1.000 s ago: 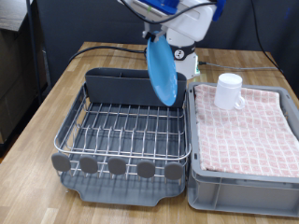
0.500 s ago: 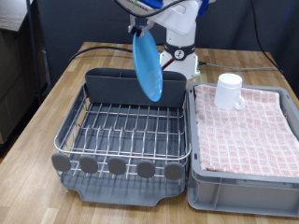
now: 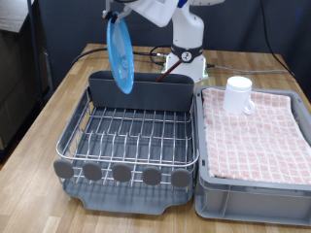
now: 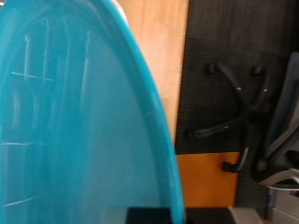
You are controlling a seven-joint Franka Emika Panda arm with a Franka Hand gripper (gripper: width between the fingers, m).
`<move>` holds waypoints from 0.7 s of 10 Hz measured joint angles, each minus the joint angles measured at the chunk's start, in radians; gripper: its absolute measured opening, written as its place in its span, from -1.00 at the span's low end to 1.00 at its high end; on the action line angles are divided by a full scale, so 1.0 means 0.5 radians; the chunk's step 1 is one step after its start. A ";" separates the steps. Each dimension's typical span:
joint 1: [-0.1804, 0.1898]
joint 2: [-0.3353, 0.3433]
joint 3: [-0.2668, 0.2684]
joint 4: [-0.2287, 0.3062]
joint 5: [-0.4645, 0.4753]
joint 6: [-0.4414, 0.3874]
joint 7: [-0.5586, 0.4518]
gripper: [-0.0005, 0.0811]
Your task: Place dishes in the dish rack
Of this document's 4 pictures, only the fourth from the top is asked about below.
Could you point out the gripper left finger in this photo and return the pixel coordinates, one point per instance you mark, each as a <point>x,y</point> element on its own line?
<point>146,216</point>

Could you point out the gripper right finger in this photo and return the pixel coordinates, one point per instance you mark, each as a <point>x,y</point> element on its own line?
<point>218,216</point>

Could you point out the blue plastic plate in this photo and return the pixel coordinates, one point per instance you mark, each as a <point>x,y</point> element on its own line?
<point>78,124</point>

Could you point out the black office chair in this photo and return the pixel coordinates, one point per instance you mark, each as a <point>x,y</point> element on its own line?
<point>239,93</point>

